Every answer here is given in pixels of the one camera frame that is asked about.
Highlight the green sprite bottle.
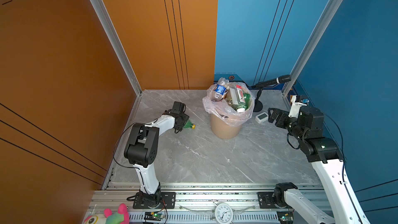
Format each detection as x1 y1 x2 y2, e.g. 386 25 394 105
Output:
183 120 196 129
244 93 251 110

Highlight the red white label bottle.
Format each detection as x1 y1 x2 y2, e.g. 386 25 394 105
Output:
236 85 247 113

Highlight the clear plastic bin liner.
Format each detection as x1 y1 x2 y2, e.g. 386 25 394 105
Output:
202 82 256 127

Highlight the white digital clock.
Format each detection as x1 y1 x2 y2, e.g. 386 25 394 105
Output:
255 112 268 123

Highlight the pink plush toy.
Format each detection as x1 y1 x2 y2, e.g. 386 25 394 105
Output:
83 203 130 224

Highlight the aluminium corner post left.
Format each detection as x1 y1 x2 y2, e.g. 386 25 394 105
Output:
90 0 142 96

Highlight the green circuit board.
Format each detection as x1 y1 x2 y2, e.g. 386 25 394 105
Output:
144 212 166 223

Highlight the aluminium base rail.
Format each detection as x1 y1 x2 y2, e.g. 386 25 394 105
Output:
84 183 306 224

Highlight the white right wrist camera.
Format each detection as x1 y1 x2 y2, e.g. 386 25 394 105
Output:
289 95 310 118

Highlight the white analog clock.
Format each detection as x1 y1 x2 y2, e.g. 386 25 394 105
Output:
215 203 234 224

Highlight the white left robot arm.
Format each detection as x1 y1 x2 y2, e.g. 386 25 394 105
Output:
123 102 189 209

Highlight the aluminium corner post right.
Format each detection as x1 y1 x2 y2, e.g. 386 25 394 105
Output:
282 0 343 96

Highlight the black microphone stand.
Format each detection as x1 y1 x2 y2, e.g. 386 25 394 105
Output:
254 89 263 113

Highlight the black microphone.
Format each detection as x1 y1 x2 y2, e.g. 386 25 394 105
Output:
252 75 291 89

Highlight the clear blue label bottle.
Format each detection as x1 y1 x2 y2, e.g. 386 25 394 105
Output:
210 77 230 102

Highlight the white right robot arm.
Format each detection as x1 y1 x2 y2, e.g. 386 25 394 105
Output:
268 106 370 224

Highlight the aluminium corner post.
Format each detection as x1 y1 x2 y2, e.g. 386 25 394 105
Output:
282 0 343 96
90 0 142 96

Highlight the beige waste bin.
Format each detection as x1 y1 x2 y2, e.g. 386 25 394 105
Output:
210 84 242 140

